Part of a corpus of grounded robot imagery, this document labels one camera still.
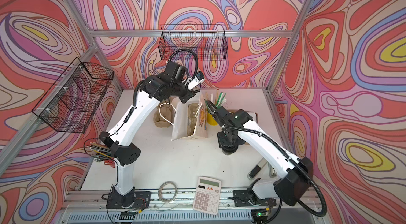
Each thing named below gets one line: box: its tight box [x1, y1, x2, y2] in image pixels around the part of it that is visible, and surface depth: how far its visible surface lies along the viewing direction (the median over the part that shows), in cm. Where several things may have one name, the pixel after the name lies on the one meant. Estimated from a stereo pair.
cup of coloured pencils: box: [83, 137, 116, 168], surface depth 79 cm
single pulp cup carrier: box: [187, 103, 199, 137], surface depth 94 cm
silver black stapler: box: [247, 157, 278, 180], surface depth 81 cm
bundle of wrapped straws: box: [203, 88, 227, 112], surface depth 95 cm
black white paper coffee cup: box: [221, 145, 239, 156], surface depth 74 cm
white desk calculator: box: [192, 175, 222, 216], surface depth 75 cm
